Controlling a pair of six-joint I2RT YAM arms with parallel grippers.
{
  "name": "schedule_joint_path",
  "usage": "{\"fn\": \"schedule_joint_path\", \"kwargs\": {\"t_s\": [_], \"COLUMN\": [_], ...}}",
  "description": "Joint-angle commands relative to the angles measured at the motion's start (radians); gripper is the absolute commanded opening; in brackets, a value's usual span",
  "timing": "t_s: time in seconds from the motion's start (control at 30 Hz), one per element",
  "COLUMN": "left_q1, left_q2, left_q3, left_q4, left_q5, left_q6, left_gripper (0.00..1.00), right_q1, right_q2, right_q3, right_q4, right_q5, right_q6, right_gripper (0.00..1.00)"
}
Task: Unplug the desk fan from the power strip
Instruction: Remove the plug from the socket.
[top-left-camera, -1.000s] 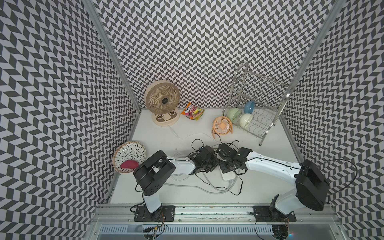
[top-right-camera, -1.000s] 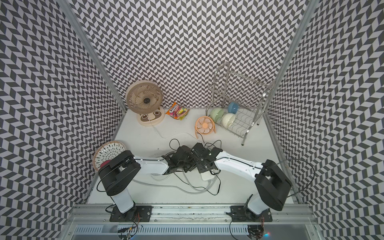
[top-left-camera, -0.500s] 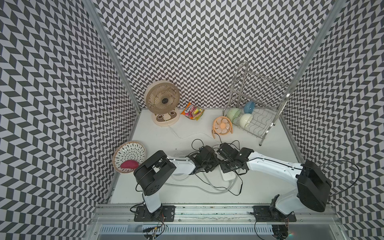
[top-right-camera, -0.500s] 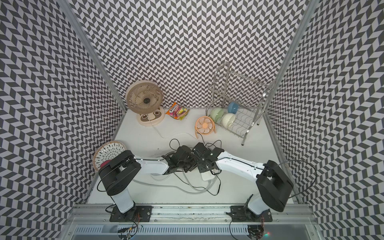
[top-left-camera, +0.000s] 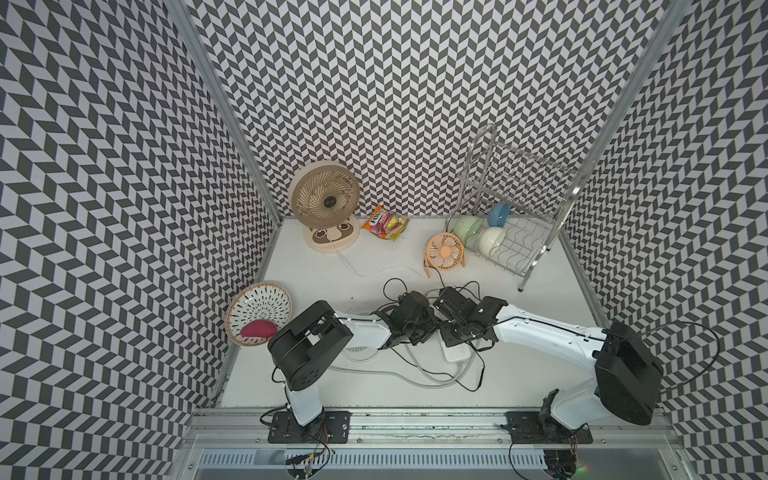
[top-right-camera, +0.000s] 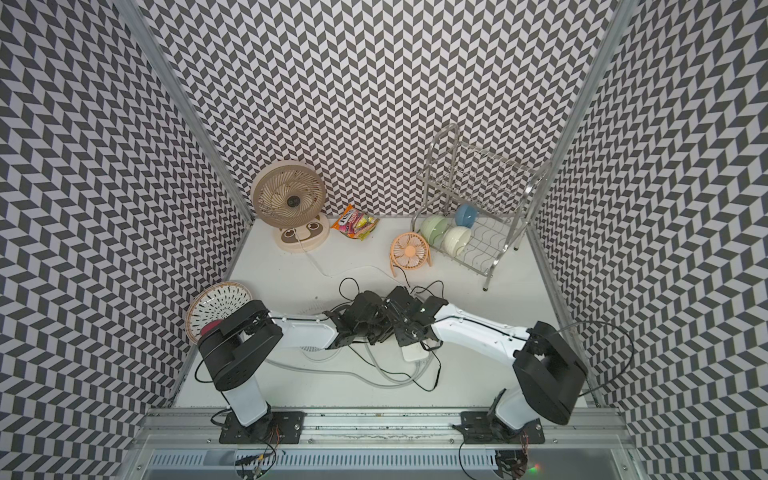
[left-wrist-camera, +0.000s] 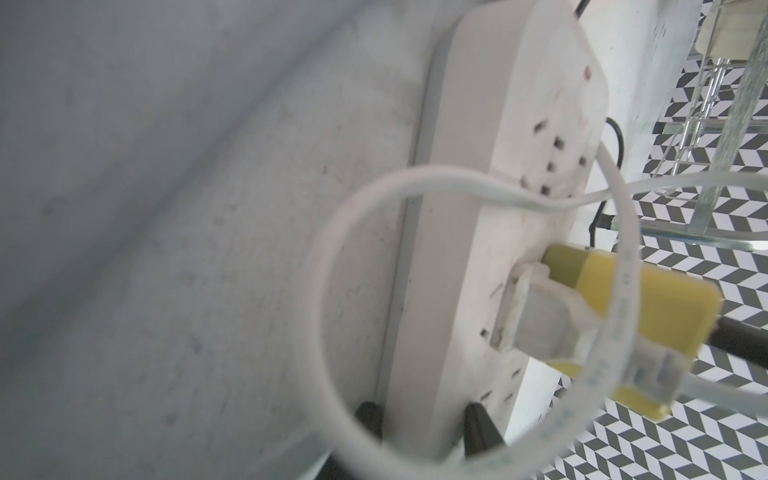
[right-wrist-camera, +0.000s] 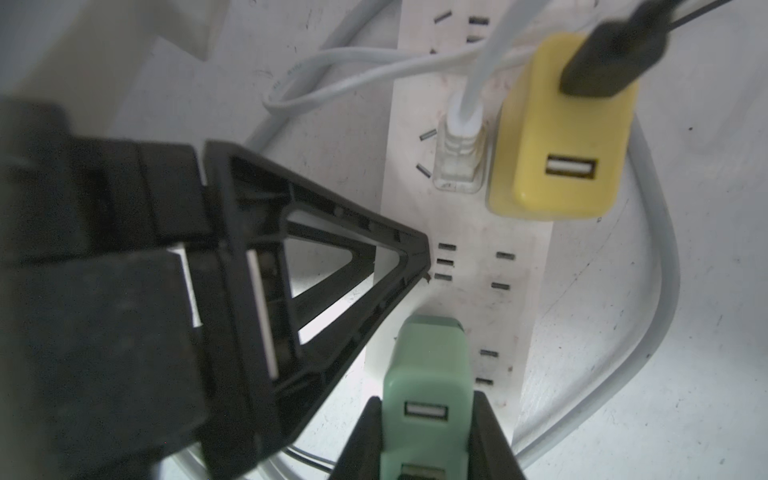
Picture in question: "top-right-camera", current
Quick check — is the white power strip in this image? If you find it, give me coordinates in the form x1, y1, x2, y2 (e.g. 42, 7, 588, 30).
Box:
400, 342, 430, 363

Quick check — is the white panda fan cable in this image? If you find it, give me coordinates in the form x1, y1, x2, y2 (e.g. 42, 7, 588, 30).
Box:
293, 238, 409, 289

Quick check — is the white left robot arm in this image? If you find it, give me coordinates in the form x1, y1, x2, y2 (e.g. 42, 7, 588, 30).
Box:
198, 291, 393, 427

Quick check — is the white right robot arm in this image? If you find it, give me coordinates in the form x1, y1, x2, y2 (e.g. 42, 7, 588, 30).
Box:
384, 287, 588, 431

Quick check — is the small orange desk fan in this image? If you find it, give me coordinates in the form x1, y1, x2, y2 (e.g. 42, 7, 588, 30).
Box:
389, 232, 433, 276

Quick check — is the beige panda desk fan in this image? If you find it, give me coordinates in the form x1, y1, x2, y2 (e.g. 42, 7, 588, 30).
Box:
250, 160, 330, 253

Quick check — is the colourful snack bag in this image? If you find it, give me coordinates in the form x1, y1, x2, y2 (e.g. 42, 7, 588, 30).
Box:
331, 204, 379, 240

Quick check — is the cream ceramic bowl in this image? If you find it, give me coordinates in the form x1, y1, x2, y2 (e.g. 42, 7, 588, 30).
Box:
442, 226, 471, 258

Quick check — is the green ceramic bowl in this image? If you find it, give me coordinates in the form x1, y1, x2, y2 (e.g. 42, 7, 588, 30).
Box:
419, 215, 450, 245

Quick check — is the silver metal dish rack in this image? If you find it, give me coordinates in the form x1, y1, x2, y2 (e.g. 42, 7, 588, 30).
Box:
410, 124, 554, 290

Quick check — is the woven patterned basket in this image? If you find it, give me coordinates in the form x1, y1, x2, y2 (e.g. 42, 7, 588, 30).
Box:
185, 281, 253, 345

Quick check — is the pink object in basket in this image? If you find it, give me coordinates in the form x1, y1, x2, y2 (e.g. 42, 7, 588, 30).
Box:
200, 319, 222, 338

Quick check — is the black orange fan cable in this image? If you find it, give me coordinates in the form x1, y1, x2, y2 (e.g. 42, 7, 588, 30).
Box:
392, 263, 446, 301

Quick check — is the black white fan cable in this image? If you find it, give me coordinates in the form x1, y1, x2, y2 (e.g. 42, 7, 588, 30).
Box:
338, 277, 443, 394

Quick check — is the grey power strip cable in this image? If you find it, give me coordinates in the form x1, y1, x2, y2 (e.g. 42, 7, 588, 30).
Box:
263, 344, 436, 390

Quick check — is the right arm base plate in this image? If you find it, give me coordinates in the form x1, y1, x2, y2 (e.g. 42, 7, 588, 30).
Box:
452, 410, 545, 445

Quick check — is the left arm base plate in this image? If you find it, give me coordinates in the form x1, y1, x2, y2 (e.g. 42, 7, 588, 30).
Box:
219, 410, 306, 446

